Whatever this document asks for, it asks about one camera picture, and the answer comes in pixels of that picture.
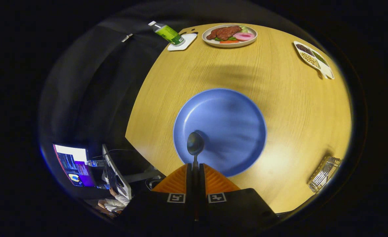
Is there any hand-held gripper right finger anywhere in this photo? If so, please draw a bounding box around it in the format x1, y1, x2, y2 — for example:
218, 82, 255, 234
199, 164, 279, 236

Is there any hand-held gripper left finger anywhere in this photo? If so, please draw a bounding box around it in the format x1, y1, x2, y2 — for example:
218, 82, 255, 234
117, 164, 195, 236

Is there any silver spoon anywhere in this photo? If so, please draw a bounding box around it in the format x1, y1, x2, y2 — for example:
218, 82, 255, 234
187, 132, 205, 171

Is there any grey laptop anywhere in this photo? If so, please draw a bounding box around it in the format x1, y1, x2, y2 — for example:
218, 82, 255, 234
102, 144, 132, 199

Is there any blue plate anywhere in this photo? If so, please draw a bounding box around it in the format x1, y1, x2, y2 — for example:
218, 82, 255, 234
173, 88, 267, 177

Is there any perforated metal tray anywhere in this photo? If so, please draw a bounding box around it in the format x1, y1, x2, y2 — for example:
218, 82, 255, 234
308, 156, 342, 193

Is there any computer monitor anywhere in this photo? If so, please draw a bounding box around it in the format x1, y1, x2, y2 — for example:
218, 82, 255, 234
53, 144, 96, 187

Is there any white coaster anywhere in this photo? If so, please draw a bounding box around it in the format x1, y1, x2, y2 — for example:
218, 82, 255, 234
167, 33, 197, 51

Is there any white divided bean dish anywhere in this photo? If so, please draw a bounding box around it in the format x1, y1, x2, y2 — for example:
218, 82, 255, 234
293, 41, 335, 80

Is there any plate of toy food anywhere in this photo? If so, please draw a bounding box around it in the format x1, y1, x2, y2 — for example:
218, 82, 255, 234
202, 24, 258, 48

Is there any green drink bottle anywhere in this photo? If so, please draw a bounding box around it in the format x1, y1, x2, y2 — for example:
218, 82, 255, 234
148, 21, 185, 46

